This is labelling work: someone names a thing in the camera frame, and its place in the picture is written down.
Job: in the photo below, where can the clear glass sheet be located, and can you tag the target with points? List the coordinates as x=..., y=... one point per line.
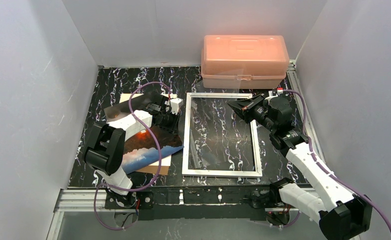
x=218, y=140

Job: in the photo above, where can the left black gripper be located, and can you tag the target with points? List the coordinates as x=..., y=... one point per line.
x=153, y=108

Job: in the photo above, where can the brown backing board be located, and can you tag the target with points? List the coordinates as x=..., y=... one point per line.
x=141, y=154

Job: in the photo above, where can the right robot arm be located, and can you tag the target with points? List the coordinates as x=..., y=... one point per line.
x=340, y=213

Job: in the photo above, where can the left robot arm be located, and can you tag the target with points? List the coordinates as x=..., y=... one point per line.
x=103, y=152

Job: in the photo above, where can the white picture frame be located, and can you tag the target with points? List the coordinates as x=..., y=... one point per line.
x=216, y=173

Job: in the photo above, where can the aluminium rail base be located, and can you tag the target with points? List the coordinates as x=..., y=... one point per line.
x=176, y=202

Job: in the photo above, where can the sunset landscape photo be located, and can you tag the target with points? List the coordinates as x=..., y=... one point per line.
x=119, y=116

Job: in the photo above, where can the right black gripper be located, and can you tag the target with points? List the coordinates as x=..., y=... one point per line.
x=251, y=108

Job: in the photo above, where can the pink plastic storage box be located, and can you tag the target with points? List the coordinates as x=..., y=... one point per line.
x=243, y=61

